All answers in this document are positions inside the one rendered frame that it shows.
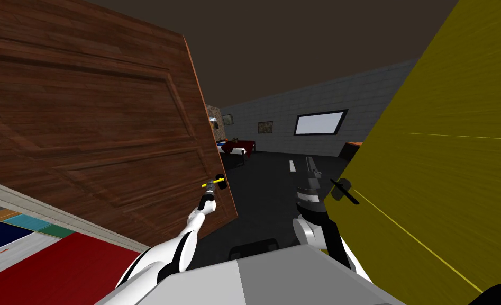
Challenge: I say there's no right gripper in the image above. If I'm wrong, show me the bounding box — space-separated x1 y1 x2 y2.
289 155 325 196

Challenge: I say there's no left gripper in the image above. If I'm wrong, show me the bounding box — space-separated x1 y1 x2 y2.
203 181 217 203

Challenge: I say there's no yellow and black door handle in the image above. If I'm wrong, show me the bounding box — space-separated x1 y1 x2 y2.
201 173 227 190

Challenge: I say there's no black framed window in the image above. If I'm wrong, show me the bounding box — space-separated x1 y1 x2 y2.
293 109 350 137

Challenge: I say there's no table with red cloth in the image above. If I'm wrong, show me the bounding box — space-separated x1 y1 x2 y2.
216 138 257 167

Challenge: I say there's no orange wooden furniture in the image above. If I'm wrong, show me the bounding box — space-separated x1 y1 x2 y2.
338 141 364 162

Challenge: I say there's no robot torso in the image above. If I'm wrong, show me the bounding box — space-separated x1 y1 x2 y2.
93 238 407 305

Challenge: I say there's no olive yellow door leaf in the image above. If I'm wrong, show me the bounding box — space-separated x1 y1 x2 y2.
320 0 501 305

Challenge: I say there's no brown wooden door leaf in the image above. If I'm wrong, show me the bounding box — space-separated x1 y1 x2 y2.
0 0 239 248

